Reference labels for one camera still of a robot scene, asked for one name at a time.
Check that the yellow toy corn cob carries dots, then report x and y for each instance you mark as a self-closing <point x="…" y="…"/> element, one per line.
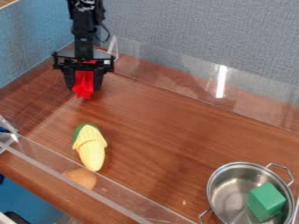
<point x="90" y="144"/>

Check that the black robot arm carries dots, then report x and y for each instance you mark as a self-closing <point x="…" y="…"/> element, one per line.
<point x="87" y="14"/>

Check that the green toy cube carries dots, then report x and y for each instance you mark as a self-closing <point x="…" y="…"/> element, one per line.
<point x="264" y="202"/>

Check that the clear acrylic barrier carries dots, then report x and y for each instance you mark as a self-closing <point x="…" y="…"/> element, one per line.
<point x="108" y="193"/>
<point x="244" y="93"/>

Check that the clear acrylic corner bracket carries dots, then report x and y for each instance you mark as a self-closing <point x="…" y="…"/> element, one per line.
<point x="111" y="52"/>

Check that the clear acrylic back barrier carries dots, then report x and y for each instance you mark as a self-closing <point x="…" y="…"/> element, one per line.
<point x="244" y="93"/>

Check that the clear acrylic front barrier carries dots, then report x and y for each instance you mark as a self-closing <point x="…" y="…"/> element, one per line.
<point x="108" y="193"/>

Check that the red star-shaped toy block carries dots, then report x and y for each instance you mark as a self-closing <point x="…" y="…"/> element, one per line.
<point x="83" y="86"/>

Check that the silver metal pot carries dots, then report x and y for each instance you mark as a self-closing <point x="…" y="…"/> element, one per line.
<point x="228" y="188"/>

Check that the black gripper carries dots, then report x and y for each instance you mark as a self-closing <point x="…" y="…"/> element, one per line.
<point x="67" y="62"/>

